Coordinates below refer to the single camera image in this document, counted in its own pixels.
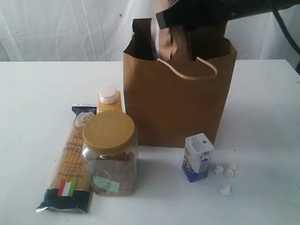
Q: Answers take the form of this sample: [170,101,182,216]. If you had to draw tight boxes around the spaghetti packet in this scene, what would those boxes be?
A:
[36,105,96,213]

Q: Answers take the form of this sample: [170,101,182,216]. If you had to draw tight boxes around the small milk carton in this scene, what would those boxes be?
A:
[182,133,214,182]

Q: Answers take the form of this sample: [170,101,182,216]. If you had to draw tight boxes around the brown paper bag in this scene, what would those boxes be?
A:
[123,18,237,148]

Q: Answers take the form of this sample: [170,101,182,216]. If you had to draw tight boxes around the brown paper coffee pouch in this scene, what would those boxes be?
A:
[150,0,194,61]

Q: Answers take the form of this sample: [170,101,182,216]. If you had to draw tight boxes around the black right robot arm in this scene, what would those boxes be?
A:
[156,0,300,29]

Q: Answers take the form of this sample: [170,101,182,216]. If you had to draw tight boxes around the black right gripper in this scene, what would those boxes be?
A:
[156,0,237,29]

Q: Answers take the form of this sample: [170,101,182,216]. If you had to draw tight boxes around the yellow grain bottle white cap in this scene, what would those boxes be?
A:
[97,86,122,114]

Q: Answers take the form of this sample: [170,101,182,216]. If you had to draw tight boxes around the clear nut jar yellow lid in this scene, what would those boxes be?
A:
[82,111,138,195]

